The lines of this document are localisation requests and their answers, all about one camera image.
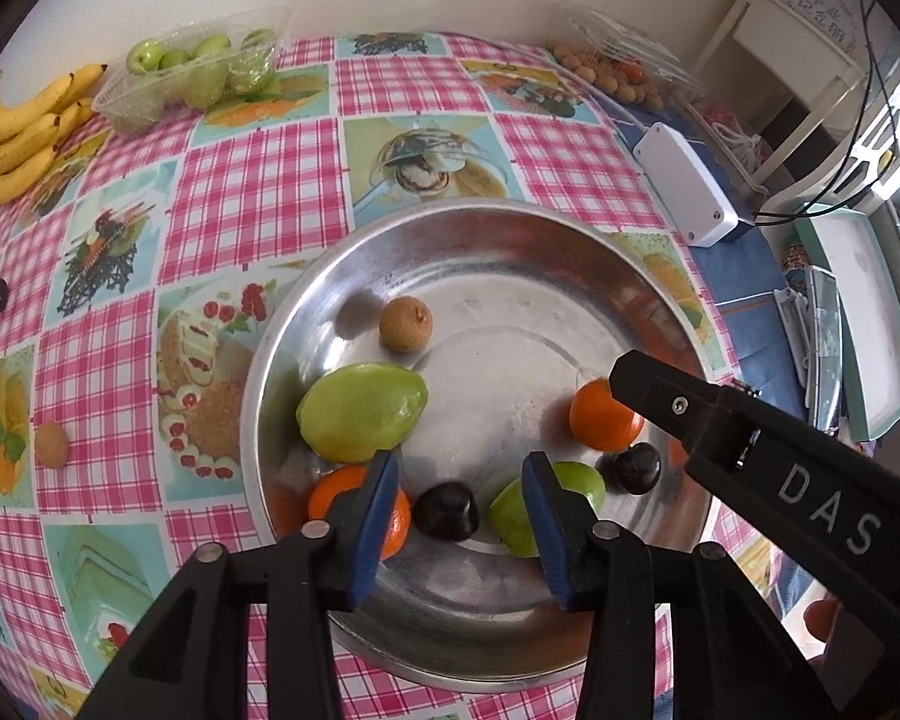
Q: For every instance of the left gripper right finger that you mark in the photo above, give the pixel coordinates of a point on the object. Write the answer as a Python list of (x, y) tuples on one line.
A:
[(732, 658)]

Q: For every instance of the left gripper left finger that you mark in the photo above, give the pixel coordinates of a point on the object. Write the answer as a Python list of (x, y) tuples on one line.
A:
[(188, 656)]

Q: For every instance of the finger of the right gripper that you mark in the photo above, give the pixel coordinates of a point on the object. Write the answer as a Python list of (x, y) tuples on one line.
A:
[(836, 512)]

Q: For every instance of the dark cherry with stem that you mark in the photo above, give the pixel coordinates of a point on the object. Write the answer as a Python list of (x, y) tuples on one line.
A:
[(635, 470)]

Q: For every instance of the large orange with stem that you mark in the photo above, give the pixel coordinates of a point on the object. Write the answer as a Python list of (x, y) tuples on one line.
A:
[(333, 493)]

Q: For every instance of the brown longan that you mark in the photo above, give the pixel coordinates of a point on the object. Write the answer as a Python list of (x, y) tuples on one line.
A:
[(51, 445), (405, 325)]

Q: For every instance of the small orange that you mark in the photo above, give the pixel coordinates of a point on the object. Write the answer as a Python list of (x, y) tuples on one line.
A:
[(601, 422)]

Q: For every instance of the large green fruit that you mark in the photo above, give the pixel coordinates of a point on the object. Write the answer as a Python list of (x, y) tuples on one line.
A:
[(350, 413)]

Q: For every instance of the clear tray of green fruits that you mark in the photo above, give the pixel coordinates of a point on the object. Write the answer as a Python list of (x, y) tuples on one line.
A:
[(194, 67)]

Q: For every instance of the stacked trays beside table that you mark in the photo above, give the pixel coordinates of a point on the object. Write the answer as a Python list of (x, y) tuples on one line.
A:
[(844, 242)]

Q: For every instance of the white plastic device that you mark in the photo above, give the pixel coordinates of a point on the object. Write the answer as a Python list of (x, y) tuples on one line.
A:
[(698, 206)]

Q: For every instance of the checkered picture tablecloth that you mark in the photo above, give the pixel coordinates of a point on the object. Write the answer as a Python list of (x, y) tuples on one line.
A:
[(143, 271)]

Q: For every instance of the silver metal bowl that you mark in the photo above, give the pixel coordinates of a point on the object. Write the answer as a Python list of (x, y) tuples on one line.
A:
[(528, 305)]

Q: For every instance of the white chair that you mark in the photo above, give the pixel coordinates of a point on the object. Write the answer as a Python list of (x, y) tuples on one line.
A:
[(820, 50)]

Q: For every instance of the clear box of longans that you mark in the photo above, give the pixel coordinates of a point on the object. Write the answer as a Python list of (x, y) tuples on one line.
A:
[(623, 63)]

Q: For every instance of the banana bunch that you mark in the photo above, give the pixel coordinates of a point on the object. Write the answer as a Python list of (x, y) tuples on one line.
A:
[(32, 133)]

